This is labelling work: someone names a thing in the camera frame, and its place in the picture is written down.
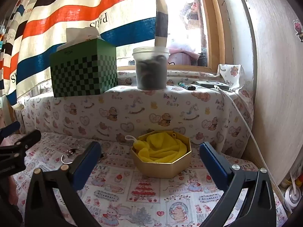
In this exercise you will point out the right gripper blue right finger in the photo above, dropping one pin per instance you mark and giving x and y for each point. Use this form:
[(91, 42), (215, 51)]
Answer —
[(258, 208)]

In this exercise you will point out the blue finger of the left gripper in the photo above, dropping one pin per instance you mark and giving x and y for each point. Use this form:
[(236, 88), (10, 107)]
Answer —
[(8, 130), (23, 144)]

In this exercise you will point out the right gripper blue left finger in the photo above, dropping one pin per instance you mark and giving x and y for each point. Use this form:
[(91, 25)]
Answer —
[(42, 208)]

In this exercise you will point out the gold octagonal jewelry box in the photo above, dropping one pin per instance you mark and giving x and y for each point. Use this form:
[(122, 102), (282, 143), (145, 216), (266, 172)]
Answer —
[(164, 170)]

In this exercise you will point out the yellow cloth pouch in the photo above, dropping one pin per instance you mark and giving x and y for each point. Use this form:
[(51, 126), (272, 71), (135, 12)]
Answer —
[(160, 147)]

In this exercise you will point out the green checkered tissue box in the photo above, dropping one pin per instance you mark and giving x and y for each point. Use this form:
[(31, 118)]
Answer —
[(84, 69)]

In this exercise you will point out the baby bear print cloth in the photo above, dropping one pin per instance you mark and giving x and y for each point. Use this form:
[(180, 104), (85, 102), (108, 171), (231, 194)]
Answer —
[(220, 117)]

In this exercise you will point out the white tissue paper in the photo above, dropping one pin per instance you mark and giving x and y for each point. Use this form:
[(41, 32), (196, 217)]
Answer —
[(78, 35)]

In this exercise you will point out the clear plastic jar dark contents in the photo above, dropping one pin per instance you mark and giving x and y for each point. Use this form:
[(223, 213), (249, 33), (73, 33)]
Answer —
[(151, 67)]

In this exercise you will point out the green black lighter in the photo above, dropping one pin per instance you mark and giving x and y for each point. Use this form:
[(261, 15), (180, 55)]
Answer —
[(188, 87)]

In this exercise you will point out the dark grey flat device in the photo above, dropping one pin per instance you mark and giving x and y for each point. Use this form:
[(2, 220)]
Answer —
[(212, 84)]

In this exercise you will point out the striped Paris curtain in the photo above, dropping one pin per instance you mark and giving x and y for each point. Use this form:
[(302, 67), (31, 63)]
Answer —
[(37, 27)]

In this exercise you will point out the wooden window frame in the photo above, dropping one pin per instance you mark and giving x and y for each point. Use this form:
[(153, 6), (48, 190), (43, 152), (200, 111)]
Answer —
[(216, 44)]

